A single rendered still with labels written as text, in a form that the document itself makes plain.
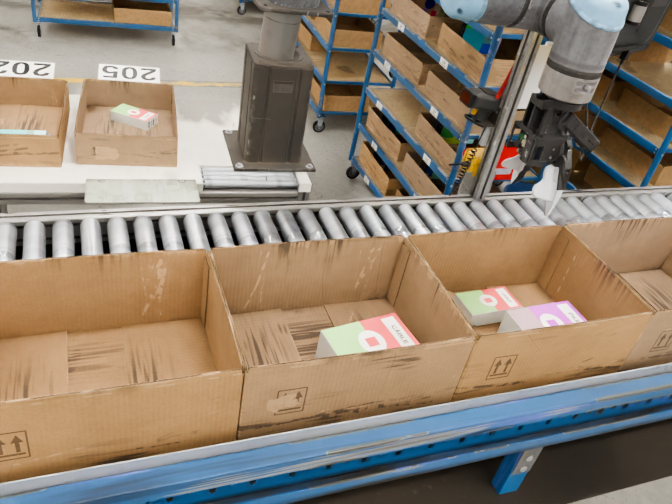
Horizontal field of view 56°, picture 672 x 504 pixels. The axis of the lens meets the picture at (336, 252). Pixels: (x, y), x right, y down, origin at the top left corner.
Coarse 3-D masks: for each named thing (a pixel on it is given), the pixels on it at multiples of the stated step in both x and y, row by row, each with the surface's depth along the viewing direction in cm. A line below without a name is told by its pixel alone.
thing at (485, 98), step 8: (464, 88) 188; (472, 88) 188; (480, 88) 189; (464, 96) 188; (472, 96) 185; (480, 96) 186; (488, 96) 187; (464, 104) 188; (472, 104) 186; (480, 104) 187; (488, 104) 188; (496, 104) 189; (472, 112) 191; (480, 112) 191; (488, 112) 192; (480, 120) 193
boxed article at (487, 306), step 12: (492, 288) 138; (504, 288) 138; (456, 300) 134; (468, 300) 133; (480, 300) 133; (492, 300) 134; (504, 300) 135; (516, 300) 136; (468, 312) 130; (480, 312) 130; (492, 312) 131; (504, 312) 133; (480, 324) 132
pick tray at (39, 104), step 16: (0, 80) 196; (16, 80) 197; (32, 80) 198; (48, 80) 199; (64, 80) 201; (0, 96) 199; (16, 96) 200; (32, 96) 201; (48, 96) 202; (64, 96) 192; (0, 112) 195; (16, 112) 197; (32, 112) 199; (48, 112) 201; (64, 112) 187; (0, 128) 188; (16, 128) 189; (32, 128) 191; (48, 128) 193; (64, 128) 187; (0, 144) 170; (16, 144) 171; (32, 144) 172; (48, 144) 173; (64, 144) 187; (0, 160) 172; (16, 160) 174; (32, 160) 175; (48, 160) 176
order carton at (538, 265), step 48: (432, 240) 128; (480, 240) 133; (528, 240) 138; (576, 240) 136; (480, 288) 143; (528, 288) 146; (576, 288) 137; (624, 288) 124; (480, 336) 105; (528, 336) 109; (576, 336) 114; (624, 336) 120; (480, 384) 113; (528, 384) 119
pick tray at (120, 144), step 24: (96, 96) 208; (120, 96) 210; (144, 96) 212; (168, 96) 214; (96, 120) 202; (168, 120) 210; (96, 144) 179; (120, 144) 180; (144, 144) 182; (168, 144) 184
